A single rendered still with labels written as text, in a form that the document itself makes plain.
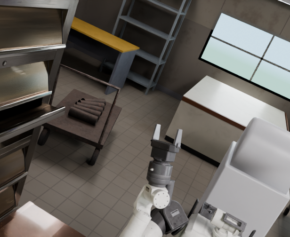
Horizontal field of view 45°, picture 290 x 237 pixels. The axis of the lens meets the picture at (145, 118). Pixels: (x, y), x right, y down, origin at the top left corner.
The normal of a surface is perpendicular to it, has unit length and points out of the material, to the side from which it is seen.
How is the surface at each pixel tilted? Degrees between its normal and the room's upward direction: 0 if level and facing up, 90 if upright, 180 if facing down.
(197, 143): 90
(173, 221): 33
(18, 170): 70
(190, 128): 90
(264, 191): 90
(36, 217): 0
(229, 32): 90
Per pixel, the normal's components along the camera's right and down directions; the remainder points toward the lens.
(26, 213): 0.37, -0.85
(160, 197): 0.37, 0.09
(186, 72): -0.33, 0.26
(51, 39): 0.94, 0.14
